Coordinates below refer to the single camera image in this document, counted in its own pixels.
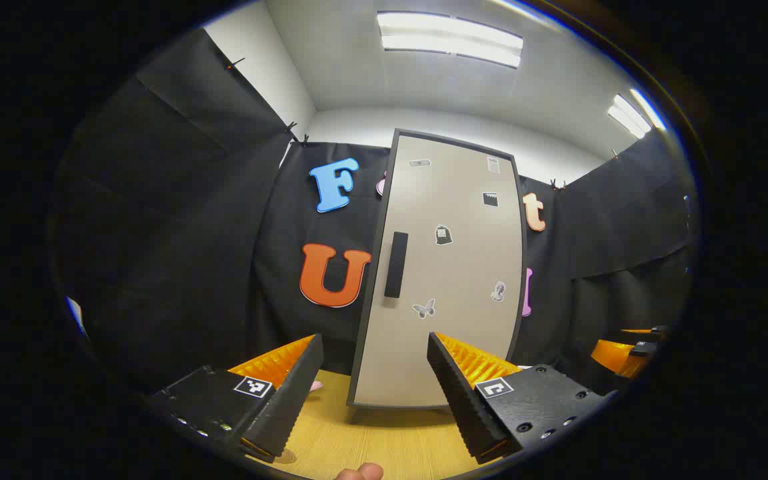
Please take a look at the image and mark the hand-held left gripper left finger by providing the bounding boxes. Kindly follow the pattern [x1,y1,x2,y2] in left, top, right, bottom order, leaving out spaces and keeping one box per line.
[147,333,325,464]

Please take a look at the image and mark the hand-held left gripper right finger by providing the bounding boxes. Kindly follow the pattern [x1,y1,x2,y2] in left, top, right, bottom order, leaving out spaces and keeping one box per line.
[427,331,618,465]

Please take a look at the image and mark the beige cabinet door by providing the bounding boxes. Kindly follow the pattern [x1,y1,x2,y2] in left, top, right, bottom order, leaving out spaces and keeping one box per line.
[355,135,525,407]

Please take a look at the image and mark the dark grey cabinet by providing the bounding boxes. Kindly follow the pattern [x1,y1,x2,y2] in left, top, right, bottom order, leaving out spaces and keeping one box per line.
[346,128,529,419]

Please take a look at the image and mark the black cabinet door handle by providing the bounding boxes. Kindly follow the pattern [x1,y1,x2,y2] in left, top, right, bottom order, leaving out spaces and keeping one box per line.
[384,231,409,299]

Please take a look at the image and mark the black backdrop cloth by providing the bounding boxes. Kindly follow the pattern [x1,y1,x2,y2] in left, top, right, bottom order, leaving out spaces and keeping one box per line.
[51,27,698,401]

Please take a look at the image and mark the small ceiling light panel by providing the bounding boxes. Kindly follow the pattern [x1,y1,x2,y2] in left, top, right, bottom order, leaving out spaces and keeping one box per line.
[607,89,666,139]

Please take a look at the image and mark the large ceiling light panel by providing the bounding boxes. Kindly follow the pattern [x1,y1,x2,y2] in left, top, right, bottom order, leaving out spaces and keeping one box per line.
[376,11,525,69]

